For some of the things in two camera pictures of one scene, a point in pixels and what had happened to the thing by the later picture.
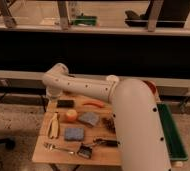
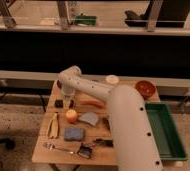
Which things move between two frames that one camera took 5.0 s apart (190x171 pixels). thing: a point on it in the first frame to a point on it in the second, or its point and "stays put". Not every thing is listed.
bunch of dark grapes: x=109 y=124 stays put
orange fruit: x=71 y=115 stays put
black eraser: x=65 y=104 stays put
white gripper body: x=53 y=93 to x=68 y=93
